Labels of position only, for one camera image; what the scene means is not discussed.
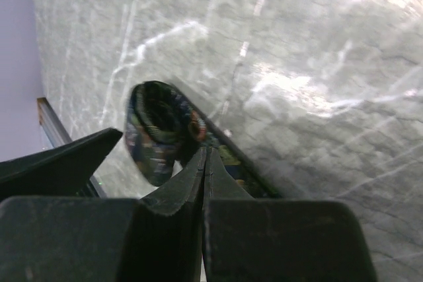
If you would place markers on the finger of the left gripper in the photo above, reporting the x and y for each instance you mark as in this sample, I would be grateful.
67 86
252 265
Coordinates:
62 171

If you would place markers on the dark patterned necktie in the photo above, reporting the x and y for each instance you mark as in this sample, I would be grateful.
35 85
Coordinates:
164 127

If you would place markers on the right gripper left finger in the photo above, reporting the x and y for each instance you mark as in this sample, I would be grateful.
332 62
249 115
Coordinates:
155 238

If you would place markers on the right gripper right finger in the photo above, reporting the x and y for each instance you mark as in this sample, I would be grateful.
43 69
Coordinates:
248 239

